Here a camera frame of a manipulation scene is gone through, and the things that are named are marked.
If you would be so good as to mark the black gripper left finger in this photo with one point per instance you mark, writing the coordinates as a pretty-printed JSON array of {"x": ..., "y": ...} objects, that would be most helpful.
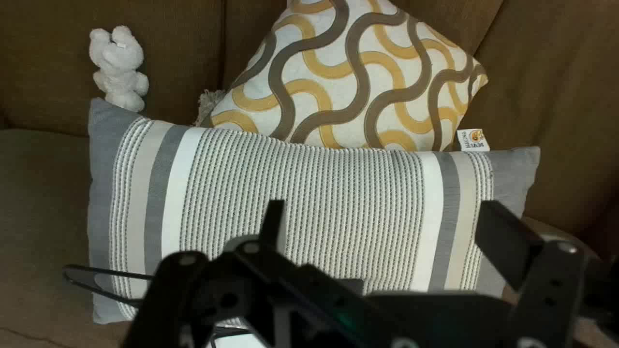
[{"x": 258, "y": 297}]

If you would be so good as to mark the white plush toy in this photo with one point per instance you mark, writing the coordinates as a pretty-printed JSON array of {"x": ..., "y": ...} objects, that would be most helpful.
[{"x": 119, "y": 65}]

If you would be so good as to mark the wavy patterned throw pillow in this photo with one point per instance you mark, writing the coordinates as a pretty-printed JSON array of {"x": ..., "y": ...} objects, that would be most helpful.
[{"x": 360, "y": 70}]

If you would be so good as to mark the brown fabric sofa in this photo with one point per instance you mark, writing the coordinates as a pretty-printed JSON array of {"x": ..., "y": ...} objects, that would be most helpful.
[{"x": 64, "y": 39}]

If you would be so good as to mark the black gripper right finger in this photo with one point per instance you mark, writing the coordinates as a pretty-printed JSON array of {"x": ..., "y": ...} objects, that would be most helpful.
[{"x": 548, "y": 283}]

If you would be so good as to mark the grey striped rectangular pillow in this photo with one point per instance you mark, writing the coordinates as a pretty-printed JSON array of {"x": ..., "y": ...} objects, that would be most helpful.
[{"x": 322, "y": 200}]

